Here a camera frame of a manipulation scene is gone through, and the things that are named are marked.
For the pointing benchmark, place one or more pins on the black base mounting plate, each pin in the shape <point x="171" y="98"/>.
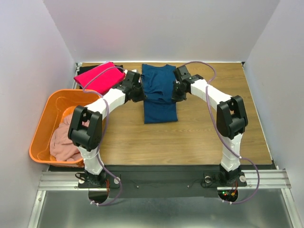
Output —
<point x="164" y="181"/>

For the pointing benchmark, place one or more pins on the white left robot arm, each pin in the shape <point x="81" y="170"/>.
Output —
<point x="86" y="127"/>

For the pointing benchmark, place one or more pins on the folded magenta t shirt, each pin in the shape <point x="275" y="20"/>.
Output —
<point x="105" y="81"/>

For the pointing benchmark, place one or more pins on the aluminium rail frame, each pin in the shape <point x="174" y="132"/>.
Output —
<point x="191" y="140"/>

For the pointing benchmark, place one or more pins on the blue t shirt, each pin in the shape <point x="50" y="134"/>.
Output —
<point x="158" y="87"/>

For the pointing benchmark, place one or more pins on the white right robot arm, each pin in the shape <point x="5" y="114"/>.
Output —
<point x="228" y="116"/>

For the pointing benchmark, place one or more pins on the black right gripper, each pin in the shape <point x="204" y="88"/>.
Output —
<point x="177" y="90"/>

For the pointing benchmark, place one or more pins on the orange plastic basket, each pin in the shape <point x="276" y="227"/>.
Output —
<point x="60" y="104"/>

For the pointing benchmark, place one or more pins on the folded black t shirt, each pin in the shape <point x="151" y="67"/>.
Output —
<point x="84" y="69"/>

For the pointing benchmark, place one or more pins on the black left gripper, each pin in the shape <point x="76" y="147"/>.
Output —
<point x="141" y="97"/>

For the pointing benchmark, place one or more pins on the dusty pink t shirt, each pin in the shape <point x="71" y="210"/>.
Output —
<point x="61" y="147"/>

